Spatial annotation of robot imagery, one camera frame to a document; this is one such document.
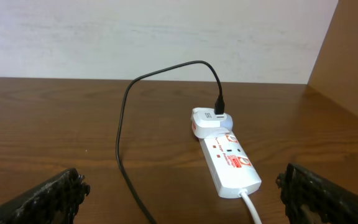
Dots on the white USB charger adapter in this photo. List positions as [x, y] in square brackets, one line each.
[207, 124]

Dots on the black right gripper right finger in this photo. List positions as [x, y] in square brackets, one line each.
[310, 198]

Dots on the white power strip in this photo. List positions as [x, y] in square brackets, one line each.
[230, 167]

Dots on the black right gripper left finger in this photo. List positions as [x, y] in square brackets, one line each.
[55, 200]

